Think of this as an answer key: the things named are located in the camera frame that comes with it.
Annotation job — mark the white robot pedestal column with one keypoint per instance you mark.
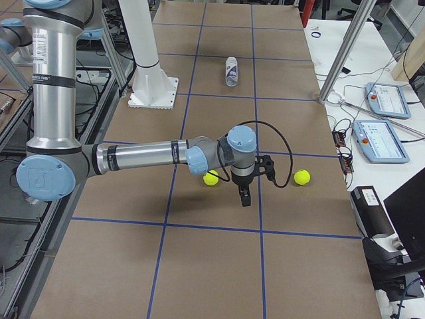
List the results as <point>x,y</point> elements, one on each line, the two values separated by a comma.
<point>151,87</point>

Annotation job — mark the near teach pendant tablet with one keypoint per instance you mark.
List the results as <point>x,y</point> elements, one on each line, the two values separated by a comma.
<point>378,142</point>

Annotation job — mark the aluminium frame post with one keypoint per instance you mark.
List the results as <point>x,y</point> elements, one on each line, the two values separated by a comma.
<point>350,38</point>

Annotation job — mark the black computer monitor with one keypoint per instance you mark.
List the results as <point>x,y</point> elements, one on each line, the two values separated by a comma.
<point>405,207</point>

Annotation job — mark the black cardboard box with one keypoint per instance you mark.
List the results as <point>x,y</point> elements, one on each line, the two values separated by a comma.
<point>369,213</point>

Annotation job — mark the yellow tennis ball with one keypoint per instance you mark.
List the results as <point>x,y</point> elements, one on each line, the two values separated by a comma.
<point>302,177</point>
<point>211,178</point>

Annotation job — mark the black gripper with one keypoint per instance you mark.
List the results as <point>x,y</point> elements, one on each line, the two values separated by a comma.
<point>241,183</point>

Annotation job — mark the far teach pendant tablet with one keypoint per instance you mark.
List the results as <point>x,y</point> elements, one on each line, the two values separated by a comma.
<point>387,100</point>

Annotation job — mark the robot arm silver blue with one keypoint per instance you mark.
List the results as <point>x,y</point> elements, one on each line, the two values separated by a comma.
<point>15,36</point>
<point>57,162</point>

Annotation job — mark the teach pendant tablet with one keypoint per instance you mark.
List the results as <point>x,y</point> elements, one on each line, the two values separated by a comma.
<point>387,100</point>
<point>378,142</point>

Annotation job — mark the white blue tennis ball can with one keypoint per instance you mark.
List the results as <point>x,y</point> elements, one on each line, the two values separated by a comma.
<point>231,71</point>

